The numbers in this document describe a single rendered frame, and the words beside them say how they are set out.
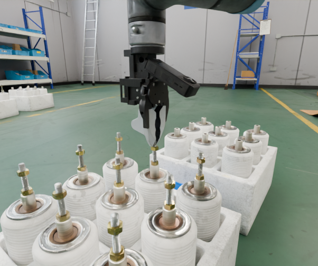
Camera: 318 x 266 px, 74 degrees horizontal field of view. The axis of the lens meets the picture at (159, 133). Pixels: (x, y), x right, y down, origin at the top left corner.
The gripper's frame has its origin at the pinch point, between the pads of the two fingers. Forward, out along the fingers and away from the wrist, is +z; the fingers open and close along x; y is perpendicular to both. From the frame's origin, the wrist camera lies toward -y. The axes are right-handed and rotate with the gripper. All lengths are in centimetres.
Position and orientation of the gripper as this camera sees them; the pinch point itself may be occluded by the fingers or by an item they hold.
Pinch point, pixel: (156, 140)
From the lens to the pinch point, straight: 48.9
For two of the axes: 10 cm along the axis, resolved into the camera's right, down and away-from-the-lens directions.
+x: -5.6, 2.4, -7.9
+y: -8.3, -1.6, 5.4
